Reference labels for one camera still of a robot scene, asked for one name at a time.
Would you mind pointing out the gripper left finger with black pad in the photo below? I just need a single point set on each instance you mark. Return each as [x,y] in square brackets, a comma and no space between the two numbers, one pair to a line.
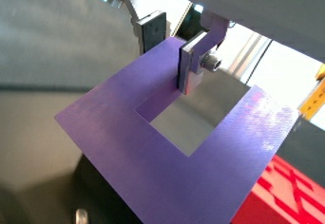
[148,22]

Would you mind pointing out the red board with cutouts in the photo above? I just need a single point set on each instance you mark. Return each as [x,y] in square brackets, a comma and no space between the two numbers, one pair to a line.
[283,198]

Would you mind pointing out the purple U-shaped block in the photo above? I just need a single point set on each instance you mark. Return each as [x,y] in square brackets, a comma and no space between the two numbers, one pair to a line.
[171,188]

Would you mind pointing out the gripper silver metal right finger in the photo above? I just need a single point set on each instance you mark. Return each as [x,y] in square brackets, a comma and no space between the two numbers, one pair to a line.
[195,55]

